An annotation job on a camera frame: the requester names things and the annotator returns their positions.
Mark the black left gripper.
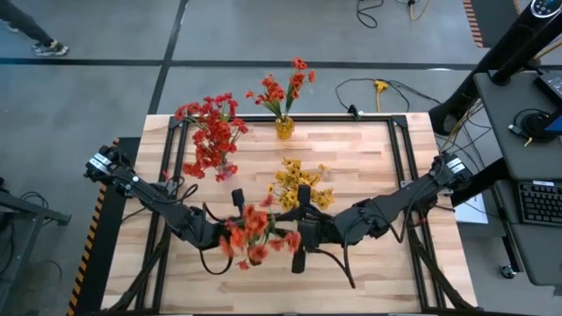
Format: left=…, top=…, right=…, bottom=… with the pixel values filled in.
left=195, top=188, right=247, bottom=250

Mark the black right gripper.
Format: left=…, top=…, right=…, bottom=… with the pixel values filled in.
left=291, top=183, right=352, bottom=275

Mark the large-bloom orange flower bunch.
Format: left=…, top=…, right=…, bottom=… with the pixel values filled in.
left=218, top=192, right=304, bottom=271

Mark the red artificial flower bunch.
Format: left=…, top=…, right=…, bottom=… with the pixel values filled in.
left=191, top=117, right=250, bottom=155
left=181, top=148, right=241, bottom=183
left=174, top=91, right=241, bottom=133

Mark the orange artificial flower bunch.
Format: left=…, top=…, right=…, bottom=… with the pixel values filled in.
left=283, top=55, right=317, bottom=122
left=244, top=73, right=289, bottom=122

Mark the pink glass vase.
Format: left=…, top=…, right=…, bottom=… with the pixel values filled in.
left=217, top=161, right=238, bottom=179

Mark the yellow glass vase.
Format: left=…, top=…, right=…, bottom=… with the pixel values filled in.
left=274, top=116, right=296, bottom=141

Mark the black mat yellow-striped edge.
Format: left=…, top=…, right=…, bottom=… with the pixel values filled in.
left=65, top=136, right=142, bottom=316

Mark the yellow power plug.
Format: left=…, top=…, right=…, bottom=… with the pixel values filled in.
left=373, top=79, right=390, bottom=113

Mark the white paper sheet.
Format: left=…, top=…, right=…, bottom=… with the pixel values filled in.
left=453, top=192, right=490, bottom=226

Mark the black side stand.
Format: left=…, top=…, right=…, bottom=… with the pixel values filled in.
left=0, top=175, right=73, bottom=316

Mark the grey office desk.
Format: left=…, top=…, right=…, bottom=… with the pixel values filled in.
left=472, top=69, right=562, bottom=289

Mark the black computer keyboard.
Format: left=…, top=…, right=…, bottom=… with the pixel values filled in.
left=516, top=178, right=562, bottom=228

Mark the black round stand base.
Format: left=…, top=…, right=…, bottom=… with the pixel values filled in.
left=522, top=109, right=562, bottom=142

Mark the dark mat orange-striped edge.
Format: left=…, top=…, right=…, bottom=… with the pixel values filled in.
left=462, top=0, right=523, bottom=48

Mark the black tower fan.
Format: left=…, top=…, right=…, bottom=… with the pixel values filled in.
left=428, top=0, right=562, bottom=136

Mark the person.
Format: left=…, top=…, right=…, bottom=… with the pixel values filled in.
left=0, top=0, right=70, bottom=57

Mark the black flat device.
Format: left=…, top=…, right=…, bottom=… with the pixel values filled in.
left=533, top=69, right=562, bottom=109

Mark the black aluminium table frame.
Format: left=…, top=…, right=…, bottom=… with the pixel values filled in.
left=104, top=113, right=484, bottom=316

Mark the yellow cable bundle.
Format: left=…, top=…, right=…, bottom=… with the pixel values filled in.
left=441, top=98, right=484, bottom=150

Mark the black looped floor cable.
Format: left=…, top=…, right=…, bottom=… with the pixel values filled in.
left=355, top=0, right=385, bottom=30

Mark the yellow floor cable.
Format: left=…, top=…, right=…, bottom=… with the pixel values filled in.
left=407, top=0, right=430, bottom=22

